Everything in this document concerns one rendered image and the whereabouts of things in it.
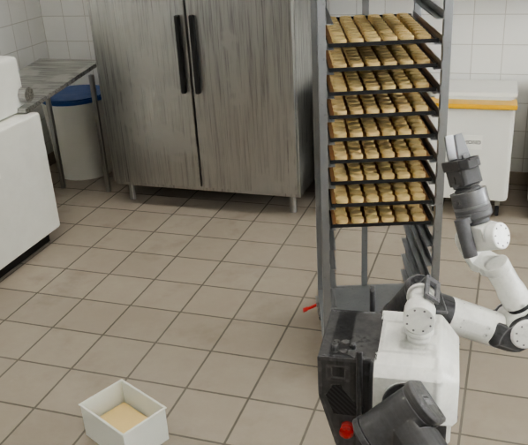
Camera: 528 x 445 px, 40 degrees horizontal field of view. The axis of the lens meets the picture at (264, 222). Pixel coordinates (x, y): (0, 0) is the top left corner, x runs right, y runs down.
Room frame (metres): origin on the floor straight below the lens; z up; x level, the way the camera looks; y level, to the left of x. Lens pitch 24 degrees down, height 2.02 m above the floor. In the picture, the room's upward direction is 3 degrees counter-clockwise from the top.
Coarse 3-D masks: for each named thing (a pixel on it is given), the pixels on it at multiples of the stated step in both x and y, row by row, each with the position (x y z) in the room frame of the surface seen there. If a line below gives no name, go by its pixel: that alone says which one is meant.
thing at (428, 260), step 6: (414, 228) 3.00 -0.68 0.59; (414, 234) 2.93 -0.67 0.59; (420, 234) 2.90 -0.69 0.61; (420, 240) 2.87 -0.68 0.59; (420, 246) 2.81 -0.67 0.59; (426, 246) 2.75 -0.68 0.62; (420, 252) 2.76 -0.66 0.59; (426, 252) 2.75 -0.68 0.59; (426, 258) 2.70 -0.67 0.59; (432, 258) 2.64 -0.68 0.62; (426, 264) 2.64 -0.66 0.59; (432, 264) 2.63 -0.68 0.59
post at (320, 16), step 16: (320, 0) 2.65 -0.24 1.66; (320, 16) 2.65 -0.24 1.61; (320, 32) 2.65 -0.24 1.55; (320, 48) 2.65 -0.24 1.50; (320, 64) 2.65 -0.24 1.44; (320, 80) 2.65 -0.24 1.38; (320, 96) 2.65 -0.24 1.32; (320, 112) 2.65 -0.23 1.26; (320, 128) 2.65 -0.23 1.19; (320, 144) 2.65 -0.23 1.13; (320, 160) 2.66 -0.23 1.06
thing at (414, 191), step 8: (368, 184) 2.85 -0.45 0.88; (376, 184) 2.87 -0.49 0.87; (384, 184) 2.83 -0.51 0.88; (392, 184) 2.86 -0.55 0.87; (400, 184) 2.82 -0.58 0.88; (408, 184) 2.85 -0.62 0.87; (416, 184) 2.81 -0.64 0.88; (336, 192) 2.76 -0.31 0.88; (344, 192) 2.76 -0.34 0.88; (352, 192) 2.75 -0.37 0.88; (360, 192) 2.75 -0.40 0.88; (368, 192) 2.74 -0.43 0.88; (376, 192) 2.74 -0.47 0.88; (384, 192) 2.74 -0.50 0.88; (392, 192) 2.78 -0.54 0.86; (400, 192) 2.73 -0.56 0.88; (408, 192) 2.77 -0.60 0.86; (416, 192) 2.71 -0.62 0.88; (424, 192) 2.76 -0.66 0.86; (336, 200) 2.70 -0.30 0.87; (344, 200) 2.69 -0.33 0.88; (352, 200) 2.69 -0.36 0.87; (360, 200) 2.68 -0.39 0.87; (368, 200) 2.69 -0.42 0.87; (376, 200) 2.68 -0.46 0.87; (384, 200) 2.68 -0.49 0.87; (392, 200) 2.68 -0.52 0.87; (400, 200) 2.68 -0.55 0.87; (408, 200) 2.68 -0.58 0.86
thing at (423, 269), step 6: (408, 228) 3.19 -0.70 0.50; (408, 234) 3.12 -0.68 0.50; (408, 240) 3.06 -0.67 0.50; (414, 240) 3.04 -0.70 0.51; (414, 246) 2.99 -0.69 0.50; (414, 252) 2.94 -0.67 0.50; (420, 258) 2.87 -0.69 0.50; (420, 264) 2.81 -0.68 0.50; (420, 270) 2.76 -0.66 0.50; (426, 270) 2.73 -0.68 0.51
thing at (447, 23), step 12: (444, 0) 2.65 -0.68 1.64; (444, 24) 2.63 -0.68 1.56; (444, 36) 2.63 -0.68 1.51; (444, 48) 2.63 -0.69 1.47; (444, 60) 2.63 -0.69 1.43; (444, 72) 2.63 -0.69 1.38; (444, 84) 2.63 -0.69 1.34; (444, 96) 2.63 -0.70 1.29; (444, 108) 2.63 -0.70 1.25; (444, 120) 2.63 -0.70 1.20; (444, 132) 2.63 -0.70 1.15; (444, 144) 2.63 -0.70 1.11; (444, 156) 2.63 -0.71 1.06; (432, 252) 2.65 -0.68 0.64; (432, 276) 2.63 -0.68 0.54
